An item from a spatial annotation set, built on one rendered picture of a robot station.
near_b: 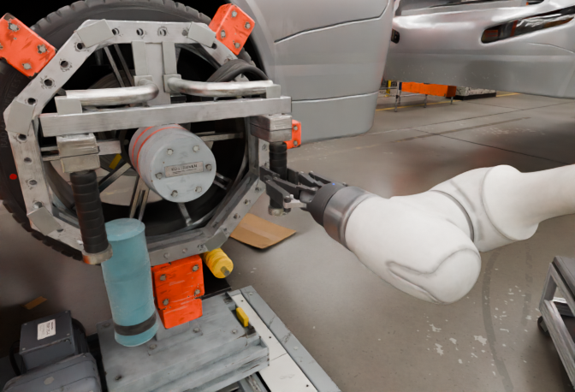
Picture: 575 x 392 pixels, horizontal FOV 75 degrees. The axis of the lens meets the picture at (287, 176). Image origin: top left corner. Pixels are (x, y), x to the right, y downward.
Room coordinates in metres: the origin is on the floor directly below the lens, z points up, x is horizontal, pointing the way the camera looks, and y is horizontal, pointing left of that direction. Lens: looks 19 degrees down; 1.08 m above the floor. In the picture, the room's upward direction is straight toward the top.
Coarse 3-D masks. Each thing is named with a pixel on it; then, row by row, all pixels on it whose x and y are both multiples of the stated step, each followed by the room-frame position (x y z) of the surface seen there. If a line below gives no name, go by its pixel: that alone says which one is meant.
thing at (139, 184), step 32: (64, 64) 0.79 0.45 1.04; (192, 64) 1.11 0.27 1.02; (128, 128) 0.90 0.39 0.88; (224, 128) 1.13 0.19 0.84; (128, 160) 0.86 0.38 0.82; (224, 160) 1.08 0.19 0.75; (64, 192) 0.86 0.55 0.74; (224, 192) 0.98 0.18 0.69; (160, 224) 0.93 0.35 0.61; (192, 224) 0.91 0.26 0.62
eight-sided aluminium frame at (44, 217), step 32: (96, 32) 0.75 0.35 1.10; (128, 32) 0.78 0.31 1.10; (160, 32) 0.86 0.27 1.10; (192, 32) 0.84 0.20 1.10; (32, 96) 0.69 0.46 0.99; (32, 128) 0.68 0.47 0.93; (32, 160) 0.69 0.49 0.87; (256, 160) 0.93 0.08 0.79; (32, 192) 0.67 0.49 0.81; (256, 192) 0.92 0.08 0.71; (32, 224) 0.66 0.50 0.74; (64, 224) 0.69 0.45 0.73; (224, 224) 0.87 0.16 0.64; (160, 256) 0.78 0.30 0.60
